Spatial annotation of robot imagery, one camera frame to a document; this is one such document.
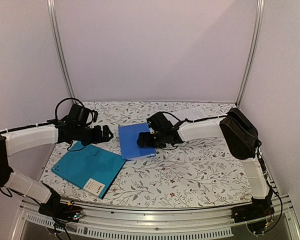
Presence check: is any teal box with label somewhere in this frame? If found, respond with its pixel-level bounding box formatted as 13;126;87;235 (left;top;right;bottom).
51;141;126;200

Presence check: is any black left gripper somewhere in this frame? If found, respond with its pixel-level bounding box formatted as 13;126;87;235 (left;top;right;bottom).
74;124;114;146

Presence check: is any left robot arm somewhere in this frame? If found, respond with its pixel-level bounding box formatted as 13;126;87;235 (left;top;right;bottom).
0;104;114;217

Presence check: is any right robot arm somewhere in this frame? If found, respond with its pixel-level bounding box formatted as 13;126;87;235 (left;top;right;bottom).
136;107;273;218

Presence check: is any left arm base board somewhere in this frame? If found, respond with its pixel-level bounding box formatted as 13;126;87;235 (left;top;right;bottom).
38;200;85;223

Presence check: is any left aluminium frame post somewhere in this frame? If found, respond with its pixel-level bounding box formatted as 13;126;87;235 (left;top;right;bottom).
46;0;75;98

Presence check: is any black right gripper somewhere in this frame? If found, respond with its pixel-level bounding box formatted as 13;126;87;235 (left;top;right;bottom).
136;131;166;149

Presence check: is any aluminium frame post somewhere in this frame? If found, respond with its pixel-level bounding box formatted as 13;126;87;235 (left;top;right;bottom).
46;0;75;98
235;0;265;108

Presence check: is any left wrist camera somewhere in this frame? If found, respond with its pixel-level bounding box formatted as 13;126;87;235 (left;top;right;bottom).
91;110;99;123

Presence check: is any right aluminium frame post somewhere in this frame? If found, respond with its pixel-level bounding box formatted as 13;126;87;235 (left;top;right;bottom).
235;0;265;108

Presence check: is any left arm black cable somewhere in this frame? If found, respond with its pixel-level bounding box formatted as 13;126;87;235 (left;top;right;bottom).
54;97;85;121

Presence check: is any right arm base board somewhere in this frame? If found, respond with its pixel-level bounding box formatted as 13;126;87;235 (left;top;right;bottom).
231;198;275;223

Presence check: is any blue ring binder folder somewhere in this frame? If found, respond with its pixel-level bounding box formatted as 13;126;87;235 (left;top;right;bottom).
118;123;156;160

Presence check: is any printed paper sheet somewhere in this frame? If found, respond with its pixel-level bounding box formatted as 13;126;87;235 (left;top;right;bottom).
178;107;208;121
126;154;156;161

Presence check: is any aluminium front rail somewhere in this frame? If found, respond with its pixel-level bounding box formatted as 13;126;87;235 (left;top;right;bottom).
11;194;300;240

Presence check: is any floral table cloth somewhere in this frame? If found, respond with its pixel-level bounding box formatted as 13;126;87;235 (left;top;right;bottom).
39;101;252;208

